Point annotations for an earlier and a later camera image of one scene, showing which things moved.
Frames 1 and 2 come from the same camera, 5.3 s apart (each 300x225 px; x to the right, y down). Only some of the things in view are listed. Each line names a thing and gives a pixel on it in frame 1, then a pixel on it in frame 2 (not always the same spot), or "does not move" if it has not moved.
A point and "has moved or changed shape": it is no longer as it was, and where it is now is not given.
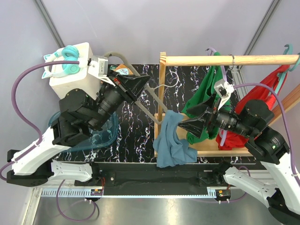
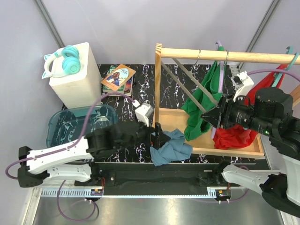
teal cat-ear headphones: x=66 y=53 does not move
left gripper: x=130 y=86 -> x=155 y=141
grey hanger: x=152 y=90 -> x=191 y=74
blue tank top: x=170 y=149 has moved or changed shape
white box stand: x=90 y=85 does not move
